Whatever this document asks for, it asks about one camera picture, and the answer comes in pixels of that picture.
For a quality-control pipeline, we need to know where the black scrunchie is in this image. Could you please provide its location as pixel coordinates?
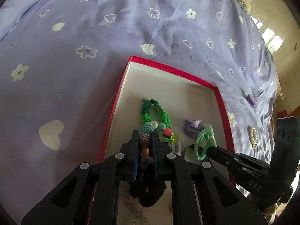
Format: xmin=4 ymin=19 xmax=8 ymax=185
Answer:
xmin=129 ymin=180 xmax=167 ymax=208

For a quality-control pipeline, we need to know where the clear blue beaded bracelet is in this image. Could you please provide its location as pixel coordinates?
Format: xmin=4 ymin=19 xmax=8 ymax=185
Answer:
xmin=122 ymin=199 xmax=150 ymax=225

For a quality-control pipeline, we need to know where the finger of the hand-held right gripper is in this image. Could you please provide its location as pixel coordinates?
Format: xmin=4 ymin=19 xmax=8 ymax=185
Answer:
xmin=207 ymin=145 xmax=271 ymax=173

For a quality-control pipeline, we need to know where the light green hair tie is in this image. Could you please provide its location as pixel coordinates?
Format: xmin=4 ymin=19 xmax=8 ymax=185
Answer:
xmin=193 ymin=124 xmax=217 ymax=161

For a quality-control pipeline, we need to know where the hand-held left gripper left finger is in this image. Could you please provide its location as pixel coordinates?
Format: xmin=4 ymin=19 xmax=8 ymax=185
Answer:
xmin=21 ymin=130 xmax=141 ymax=225

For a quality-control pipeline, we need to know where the colourful chunky bead bracelet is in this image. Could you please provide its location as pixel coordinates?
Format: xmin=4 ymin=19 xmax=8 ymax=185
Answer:
xmin=139 ymin=121 xmax=182 ymax=169

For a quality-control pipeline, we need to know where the green braided bracelet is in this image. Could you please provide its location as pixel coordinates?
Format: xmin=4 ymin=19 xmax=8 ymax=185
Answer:
xmin=141 ymin=99 xmax=173 ymax=143

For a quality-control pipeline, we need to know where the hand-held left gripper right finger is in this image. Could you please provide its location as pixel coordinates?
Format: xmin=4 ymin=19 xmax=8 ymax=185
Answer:
xmin=151 ymin=131 xmax=268 ymax=225

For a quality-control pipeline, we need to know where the purple scrunchie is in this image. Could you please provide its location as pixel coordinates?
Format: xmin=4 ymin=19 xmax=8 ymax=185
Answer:
xmin=244 ymin=92 xmax=258 ymax=109

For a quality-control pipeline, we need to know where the red shallow cardboard box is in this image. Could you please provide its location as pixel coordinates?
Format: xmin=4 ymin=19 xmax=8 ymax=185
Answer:
xmin=87 ymin=56 xmax=235 ymax=225

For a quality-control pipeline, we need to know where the purple floral bed sheet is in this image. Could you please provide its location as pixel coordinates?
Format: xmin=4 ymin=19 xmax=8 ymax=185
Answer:
xmin=0 ymin=0 xmax=282 ymax=193

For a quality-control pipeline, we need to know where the purple hair tie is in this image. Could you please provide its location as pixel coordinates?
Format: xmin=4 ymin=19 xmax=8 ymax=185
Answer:
xmin=184 ymin=119 xmax=208 ymax=138

